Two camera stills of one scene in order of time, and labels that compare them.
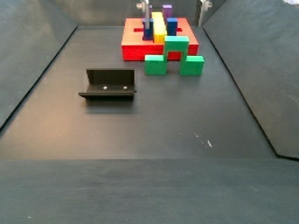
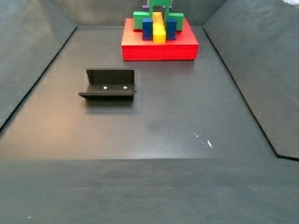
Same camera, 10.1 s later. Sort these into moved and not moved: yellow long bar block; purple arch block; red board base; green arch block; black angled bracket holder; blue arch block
Moved: purple arch block; green arch block
Not moved: black angled bracket holder; yellow long bar block; red board base; blue arch block
